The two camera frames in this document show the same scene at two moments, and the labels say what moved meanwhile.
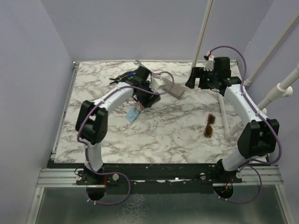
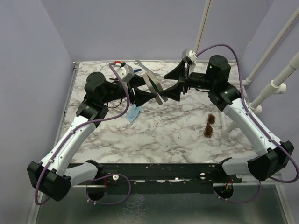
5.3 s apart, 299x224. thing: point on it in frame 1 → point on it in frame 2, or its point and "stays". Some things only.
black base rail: x=151 y=178 stays
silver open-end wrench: x=138 y=62 stays
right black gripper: x=197 y=72 → x=174 y=91
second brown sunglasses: x=209 y=130 stays
